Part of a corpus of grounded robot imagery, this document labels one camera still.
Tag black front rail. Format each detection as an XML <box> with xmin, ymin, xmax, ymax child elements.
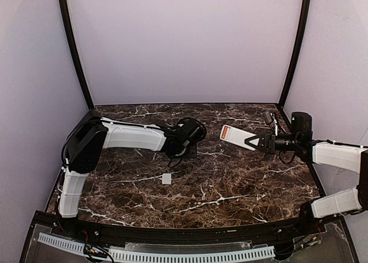
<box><xmin>28</xmin><ymin>210</ymin><xmax>343</xmax><ymax>251</ymax></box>

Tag black frame post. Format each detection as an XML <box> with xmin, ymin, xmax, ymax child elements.
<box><xmin>59</xmin><ymin>0</ymin><xmax>94</xmax><ymax>110</ymax></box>
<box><xmin>278</xmin><ymin>0</ymin><xmax>311</xmax><ymax>109</ymax></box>

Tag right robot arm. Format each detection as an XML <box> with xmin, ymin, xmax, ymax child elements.
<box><xmin>244</xmin><ymin>112</ymin><xmax>367</xmax><ymax>220</ymax></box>

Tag orange battery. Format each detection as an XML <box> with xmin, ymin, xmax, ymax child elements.
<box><xmin>221</xmin><ymin>125</ymin><xmax>231</xmax><ymax>140</ymax></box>

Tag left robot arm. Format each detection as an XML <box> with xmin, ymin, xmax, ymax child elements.
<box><xmin>57</xmin><ymin>111</ymin><xmax>207</xmax><ymax>218</ymax></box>

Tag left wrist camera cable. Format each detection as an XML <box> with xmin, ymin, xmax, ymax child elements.
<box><xmin>166</xmin><ymin>153</ymin><xmax>185</xmax><ymax>169</ymax></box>

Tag right black frame post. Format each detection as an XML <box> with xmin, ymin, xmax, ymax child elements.
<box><xmin>278</xmin><ymin>0</ymin><xmax>311</xmax><ymax>109</ymax></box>

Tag white remote control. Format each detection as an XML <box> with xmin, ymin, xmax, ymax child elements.
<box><xmin>220</xmin><ymin>125</ymin><xmax>255</xmax><ymax>151</ymax></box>

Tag left black frame post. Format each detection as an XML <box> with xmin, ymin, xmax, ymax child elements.
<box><xmin>59</xmin><ymin>0</ymin><xmax>94</xmax><ymax>110</ymax></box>

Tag white battery cover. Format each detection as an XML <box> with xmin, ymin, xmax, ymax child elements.
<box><xmin>162</xmin><ymin>173</ymin><xmax>172</xmax><ymax>185</ymax></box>

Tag white cable duct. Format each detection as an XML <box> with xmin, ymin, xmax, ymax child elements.
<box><xmin>37</xmin><ymin>233</ymin><xmax>275</xmax><ymax>262</ymax></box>

